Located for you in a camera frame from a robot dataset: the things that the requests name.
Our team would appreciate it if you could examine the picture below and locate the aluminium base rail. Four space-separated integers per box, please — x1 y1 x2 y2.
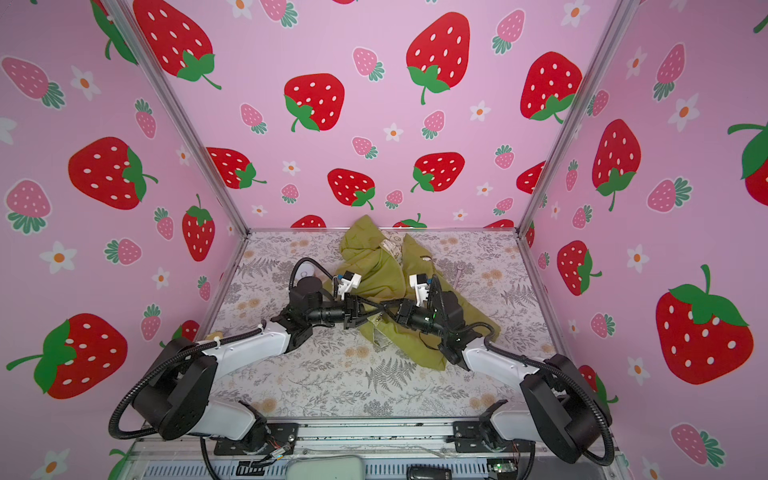
128 415 622 463

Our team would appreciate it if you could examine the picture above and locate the black device on rail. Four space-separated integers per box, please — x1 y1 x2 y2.
406 465 453 480

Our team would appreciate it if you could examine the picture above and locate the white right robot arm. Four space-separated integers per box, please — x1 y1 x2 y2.
382 292 616 467

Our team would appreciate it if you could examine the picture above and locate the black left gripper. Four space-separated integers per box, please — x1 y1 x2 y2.
306 295 382 329

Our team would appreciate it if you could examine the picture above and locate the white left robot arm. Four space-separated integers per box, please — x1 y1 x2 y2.
108 277 384 453

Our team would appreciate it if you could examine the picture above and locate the white device on rail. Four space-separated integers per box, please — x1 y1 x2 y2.
285 456 366 480

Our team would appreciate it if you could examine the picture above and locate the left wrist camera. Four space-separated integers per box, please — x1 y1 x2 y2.
336 271 362 300

